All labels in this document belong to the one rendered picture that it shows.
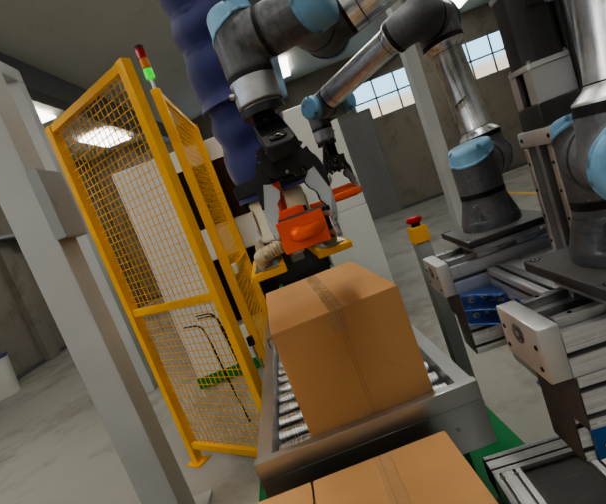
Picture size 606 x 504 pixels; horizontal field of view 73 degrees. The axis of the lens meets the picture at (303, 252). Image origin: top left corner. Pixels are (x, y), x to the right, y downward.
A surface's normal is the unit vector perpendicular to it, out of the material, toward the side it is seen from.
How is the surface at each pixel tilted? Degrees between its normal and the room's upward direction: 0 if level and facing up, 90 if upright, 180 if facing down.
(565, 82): 90
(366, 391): 90
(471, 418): 90
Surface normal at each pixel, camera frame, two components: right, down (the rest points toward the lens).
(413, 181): -0.02, 0.15
